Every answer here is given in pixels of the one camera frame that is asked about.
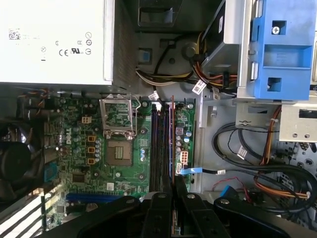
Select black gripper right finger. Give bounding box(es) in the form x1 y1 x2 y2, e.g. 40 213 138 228
174 175 293 238

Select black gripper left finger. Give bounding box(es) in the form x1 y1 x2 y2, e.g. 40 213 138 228
47 175 173 238

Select green motherboard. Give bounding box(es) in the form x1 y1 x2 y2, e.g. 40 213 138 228
17 94 197 238

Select blue expansion slot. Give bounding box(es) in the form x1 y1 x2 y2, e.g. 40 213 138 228
65 192 119 203

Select CPU socket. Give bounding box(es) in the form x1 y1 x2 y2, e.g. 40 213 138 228
106 140 133 167

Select black PC case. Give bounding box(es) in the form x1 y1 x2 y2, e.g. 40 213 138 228
0 0 317 238

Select blue video port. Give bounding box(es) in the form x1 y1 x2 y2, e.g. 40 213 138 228
44 161 59 185

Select metal socket cover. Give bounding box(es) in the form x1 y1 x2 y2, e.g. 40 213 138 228
99 95 136 139

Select black case fan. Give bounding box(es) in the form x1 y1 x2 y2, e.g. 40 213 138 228
0 119 44 201

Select grey metal drive cage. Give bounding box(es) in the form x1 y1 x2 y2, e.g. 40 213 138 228
200 0 317 143

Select grey power supply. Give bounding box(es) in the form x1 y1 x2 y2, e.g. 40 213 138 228
0 0 138 90

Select blue flat cable plug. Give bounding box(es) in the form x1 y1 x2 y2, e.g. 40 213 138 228
179 167 204 174

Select orange yellow wire bundle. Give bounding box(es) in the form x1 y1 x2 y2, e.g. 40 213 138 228
254 173 312 199

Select wire locking lever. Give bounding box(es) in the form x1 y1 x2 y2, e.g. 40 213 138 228
127 95 142 139

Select thick black cables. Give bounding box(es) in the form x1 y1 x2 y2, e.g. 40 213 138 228
212 122 317 211

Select thin orange wire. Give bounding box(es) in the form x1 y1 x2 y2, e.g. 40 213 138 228
259 105 283 166

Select power supply wire bundle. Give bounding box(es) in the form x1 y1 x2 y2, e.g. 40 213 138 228
135 32 238 100

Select blue plastic drive bracket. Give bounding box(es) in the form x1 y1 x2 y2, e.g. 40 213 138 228
250 0 317 101

